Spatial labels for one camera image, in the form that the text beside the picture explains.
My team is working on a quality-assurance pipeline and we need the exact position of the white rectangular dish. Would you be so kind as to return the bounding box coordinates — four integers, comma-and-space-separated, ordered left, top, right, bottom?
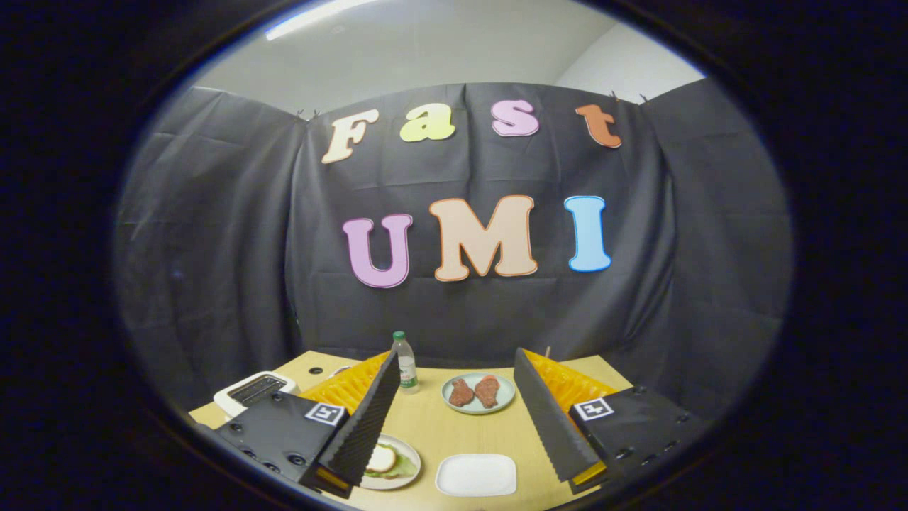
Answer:
435, 454, 518, 498

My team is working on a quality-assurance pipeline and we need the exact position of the light blue oval plate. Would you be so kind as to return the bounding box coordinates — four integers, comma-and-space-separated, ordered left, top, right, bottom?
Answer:
441, 373, 516, 414

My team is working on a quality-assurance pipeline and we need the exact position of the black backdrop cloth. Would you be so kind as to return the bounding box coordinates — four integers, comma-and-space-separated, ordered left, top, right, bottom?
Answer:
113, 78, 795, 427

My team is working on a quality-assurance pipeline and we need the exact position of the beige round plate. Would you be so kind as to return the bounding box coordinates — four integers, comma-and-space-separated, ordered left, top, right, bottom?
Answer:
358, 434, 422, 491

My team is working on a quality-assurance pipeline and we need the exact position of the white toaster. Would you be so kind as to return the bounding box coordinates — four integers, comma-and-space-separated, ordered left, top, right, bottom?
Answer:
213, 371, 299, 419

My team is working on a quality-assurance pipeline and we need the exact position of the green lettuce leaf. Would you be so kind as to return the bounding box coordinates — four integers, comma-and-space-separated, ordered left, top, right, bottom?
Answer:
365, 454, 418, 480

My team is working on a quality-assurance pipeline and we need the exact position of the plain white bread slice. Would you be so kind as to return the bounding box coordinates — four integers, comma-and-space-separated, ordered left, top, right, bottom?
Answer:
365, 444, 398, 474

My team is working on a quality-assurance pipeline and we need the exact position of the clear plastic water bottle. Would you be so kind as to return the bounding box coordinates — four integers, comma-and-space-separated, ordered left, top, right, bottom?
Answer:
392, 331, 419, 395

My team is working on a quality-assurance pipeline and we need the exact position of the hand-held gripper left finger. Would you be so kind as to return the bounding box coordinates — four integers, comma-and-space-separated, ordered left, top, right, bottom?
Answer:
213, 349, 402, 499

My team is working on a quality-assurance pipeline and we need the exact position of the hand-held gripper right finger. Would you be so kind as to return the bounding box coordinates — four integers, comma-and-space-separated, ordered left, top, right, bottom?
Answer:
513, 347, 710, 495

